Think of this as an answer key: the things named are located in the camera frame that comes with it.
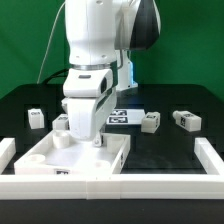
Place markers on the white U-shaped fence wall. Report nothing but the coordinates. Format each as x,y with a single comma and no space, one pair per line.
209,185

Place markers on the white sheet with tags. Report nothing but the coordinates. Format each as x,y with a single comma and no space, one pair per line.
126,117

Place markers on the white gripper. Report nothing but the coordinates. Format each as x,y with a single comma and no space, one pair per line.
90,99

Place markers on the white square tabletop panel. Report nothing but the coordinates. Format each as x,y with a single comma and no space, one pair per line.
60,154

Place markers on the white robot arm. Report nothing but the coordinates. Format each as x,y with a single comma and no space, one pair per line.
96,30

